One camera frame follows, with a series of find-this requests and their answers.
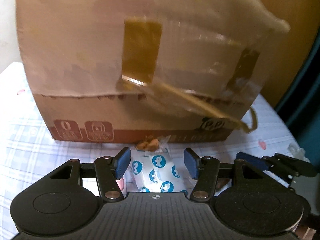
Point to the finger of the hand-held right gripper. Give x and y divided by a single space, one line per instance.
251 160

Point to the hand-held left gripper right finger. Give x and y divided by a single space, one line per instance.
190 162

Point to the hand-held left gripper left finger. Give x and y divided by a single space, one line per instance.
124 162

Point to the white blue-dotted snack packet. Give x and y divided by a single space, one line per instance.
140 170
166 173

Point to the brown cardboard box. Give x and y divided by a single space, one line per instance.
75 55

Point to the clear packet of brown snack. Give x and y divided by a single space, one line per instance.
150 144

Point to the white crumpled plastic wrapper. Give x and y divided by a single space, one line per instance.
297 152

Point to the dark teal panel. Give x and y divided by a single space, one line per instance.
307 105

